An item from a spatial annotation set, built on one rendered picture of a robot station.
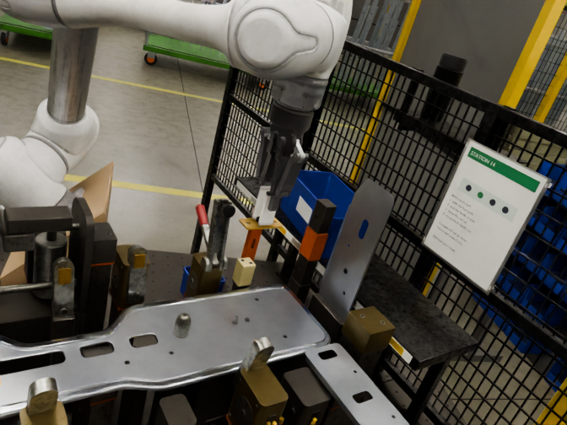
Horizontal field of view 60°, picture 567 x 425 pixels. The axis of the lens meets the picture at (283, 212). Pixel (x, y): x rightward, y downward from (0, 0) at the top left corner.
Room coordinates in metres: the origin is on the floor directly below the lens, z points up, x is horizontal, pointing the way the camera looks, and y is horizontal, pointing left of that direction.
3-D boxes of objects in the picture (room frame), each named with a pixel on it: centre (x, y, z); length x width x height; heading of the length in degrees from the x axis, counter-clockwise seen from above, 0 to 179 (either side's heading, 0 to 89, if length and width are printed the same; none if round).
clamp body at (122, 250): (0.90, 0.30, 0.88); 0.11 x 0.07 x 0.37; 39
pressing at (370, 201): (1.01, -0.18, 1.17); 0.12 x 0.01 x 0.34; 39
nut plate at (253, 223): (0.85, 0.04, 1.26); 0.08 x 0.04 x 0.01; 129
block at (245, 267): (1.00, 0.05, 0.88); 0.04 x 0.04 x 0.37; 39
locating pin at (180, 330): (0.77, 0.13, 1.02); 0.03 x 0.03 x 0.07
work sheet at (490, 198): (1.13, -0.46, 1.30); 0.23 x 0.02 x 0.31; 39
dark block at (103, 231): (0.87, 0.36, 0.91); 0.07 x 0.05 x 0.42; 39
